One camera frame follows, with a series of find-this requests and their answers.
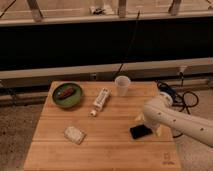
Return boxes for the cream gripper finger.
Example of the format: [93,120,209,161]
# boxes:
[154,126,162,137]
[135,113,144,121]

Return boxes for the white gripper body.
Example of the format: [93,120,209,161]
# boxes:
[143,113,160,131]

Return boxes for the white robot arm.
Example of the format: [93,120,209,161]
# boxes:
[135,92,213,148]

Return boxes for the white sponge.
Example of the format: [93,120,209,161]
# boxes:
[64,126,86,144]

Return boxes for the blue object on floor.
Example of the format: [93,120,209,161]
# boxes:
[159,86,176,101]

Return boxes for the translucent plastic cup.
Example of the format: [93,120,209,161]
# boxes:
[115,76,131,96]

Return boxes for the white toothpaste tube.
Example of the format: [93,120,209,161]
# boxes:
[90,88,110,117]

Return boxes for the green plate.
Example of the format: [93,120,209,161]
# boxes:
[52,83,83,108]

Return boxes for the red sausage on plate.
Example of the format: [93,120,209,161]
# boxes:
[59,88,75,99]

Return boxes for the black cable on floor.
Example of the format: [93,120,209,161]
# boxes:
[156,71,200,139]

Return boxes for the black hanging cable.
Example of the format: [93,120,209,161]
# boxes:
[111,9,141,81]

